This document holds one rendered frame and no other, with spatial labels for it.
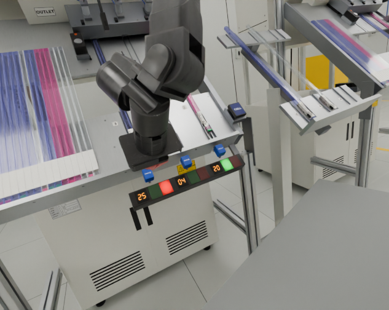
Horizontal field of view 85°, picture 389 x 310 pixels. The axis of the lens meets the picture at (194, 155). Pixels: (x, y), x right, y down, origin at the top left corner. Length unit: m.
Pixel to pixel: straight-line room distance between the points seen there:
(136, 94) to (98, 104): 2.18
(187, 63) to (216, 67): 2.64
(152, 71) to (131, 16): 0.69
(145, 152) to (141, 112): 0.09
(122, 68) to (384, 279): 0.48
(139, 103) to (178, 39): 0.10
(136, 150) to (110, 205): 0.58
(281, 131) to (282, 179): 0.22
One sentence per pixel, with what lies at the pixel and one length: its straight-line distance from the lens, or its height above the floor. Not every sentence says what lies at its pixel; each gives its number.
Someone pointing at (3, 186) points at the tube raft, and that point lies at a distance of 0.63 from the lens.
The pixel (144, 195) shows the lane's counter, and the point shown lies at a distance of 0.56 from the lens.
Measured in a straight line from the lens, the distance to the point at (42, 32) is 1.01.
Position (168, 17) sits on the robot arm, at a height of 0.98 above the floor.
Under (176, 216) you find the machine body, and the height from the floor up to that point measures 0.32.
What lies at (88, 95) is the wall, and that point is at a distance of 2.50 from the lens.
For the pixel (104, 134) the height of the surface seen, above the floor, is 0.81.
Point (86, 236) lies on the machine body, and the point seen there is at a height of 0.40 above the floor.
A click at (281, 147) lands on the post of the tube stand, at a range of 0.94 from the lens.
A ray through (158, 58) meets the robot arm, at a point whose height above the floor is 0.94.
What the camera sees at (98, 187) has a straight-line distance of 0.60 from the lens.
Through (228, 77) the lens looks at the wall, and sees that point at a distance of 3.02.
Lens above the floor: 0.91
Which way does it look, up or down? 19 degrees down
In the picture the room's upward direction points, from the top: 11 degrees counter-clockwise
